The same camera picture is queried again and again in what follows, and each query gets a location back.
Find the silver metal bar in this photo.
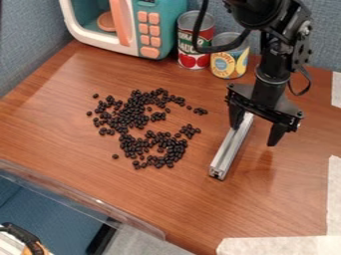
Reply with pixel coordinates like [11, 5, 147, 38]
[207, 111, 256, 181]

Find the red and white can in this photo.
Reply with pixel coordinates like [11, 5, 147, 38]
[175, 9, 217, 71]

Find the yellow and blue can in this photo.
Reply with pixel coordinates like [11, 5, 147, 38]
[208, 31, 252, 81]

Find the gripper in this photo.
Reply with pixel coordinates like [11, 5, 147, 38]
[223, 73, 307, 147]

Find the toy microwave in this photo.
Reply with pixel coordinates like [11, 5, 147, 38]
[57, 0, 189, 61]

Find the pile of black bits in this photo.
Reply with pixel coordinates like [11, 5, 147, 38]
[85, 87, 209, 170]

